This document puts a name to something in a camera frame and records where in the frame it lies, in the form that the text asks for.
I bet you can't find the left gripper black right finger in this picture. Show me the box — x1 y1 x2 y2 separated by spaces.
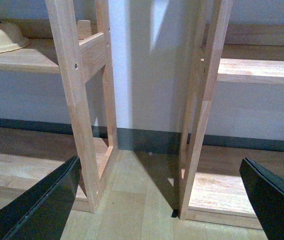
239 158 284 240

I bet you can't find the right wooden shelf unit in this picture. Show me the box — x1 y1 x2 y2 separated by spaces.
178 0 284 229

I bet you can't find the wooden shelf unit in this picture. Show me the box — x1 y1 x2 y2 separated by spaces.
178 0 284 229
0 0 118 213

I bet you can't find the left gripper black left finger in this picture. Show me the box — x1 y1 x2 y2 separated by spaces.
0 156 81 240

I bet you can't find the left wooden shelf unit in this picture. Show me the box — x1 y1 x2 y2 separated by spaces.
0 0 118 213

